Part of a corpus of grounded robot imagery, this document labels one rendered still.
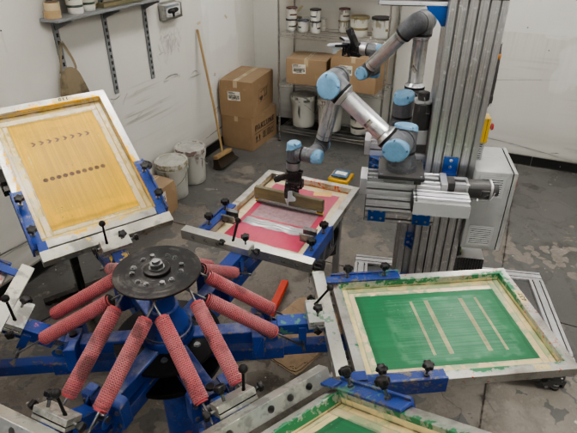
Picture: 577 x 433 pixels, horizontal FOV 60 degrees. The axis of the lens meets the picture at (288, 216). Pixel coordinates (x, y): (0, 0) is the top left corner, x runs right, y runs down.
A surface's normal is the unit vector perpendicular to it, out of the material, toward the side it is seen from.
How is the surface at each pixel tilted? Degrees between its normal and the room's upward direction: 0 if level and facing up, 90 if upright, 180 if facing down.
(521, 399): 0
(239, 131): 90
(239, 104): 90
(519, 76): 90
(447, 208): 90
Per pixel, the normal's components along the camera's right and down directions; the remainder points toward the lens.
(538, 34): -0.41, 0.47
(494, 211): -0.18, 0.51
